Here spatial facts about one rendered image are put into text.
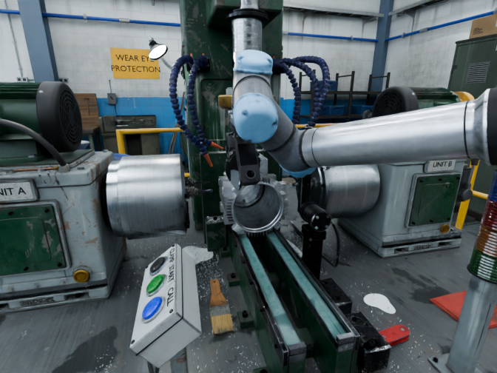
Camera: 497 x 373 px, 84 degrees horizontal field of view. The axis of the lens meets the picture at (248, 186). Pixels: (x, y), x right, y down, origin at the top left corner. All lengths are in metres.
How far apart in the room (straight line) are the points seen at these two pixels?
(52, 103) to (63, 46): 5.31
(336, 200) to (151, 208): 0.54
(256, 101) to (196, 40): 0.64
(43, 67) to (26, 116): 4.99
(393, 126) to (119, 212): 0.65
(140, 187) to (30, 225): 0.26
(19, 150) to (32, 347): 0.46
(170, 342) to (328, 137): 0.38
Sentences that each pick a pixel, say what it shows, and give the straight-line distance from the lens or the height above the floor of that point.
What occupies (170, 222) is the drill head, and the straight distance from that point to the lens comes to 0.80.
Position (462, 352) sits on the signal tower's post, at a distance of 0.74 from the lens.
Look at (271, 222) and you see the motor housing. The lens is 0.87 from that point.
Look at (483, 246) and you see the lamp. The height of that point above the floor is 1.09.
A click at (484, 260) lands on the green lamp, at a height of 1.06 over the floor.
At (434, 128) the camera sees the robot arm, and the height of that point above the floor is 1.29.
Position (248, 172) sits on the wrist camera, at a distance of 0.62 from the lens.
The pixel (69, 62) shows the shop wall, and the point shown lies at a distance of 6.08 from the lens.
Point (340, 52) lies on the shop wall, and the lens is 7.28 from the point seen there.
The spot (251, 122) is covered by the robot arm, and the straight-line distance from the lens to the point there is 0.47.
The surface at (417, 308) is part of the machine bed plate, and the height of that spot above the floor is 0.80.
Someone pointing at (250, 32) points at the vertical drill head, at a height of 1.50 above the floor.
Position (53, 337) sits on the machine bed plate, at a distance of 0.85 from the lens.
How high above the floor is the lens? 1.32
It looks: 17 degrees down
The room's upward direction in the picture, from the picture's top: straight up
